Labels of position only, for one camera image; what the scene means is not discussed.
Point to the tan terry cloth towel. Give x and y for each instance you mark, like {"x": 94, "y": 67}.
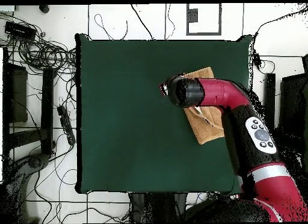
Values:
{"x": 207, "y": 127}

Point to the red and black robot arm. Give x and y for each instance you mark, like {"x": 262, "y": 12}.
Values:
{"x": 240, "y": 127}

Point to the flat black box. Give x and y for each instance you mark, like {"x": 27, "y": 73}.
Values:
{"x": 19, "y": 30}

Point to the dark green table cloth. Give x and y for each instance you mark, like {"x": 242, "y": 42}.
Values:
{"x": 120, "y": 137}

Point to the long black power strip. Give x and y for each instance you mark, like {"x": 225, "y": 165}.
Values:
{"x": 66, "y": 124}

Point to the black upright bar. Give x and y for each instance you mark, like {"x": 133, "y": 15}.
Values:
{"x": 270, "y": 96}

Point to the black T-shaped floor stand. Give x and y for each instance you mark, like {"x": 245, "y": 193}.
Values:
{"x": 47, "y": 101}

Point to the black metal stand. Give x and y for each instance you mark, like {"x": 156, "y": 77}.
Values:
{"x": 156, "y": 207}

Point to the dark cabinet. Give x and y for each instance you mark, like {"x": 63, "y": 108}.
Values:
{"x": 292, "y": 101}

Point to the small round black object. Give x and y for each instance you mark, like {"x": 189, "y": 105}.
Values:
{"x": 44, "y": 9}

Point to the dark brown box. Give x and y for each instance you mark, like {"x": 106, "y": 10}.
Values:
{"x": 19, "y": 94}

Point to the grey chair base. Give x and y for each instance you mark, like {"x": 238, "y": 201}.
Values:
{"x": 16, "y": 185}

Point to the grey rectangular floor frame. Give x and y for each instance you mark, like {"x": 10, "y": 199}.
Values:
{"x": 203, "y": 34}

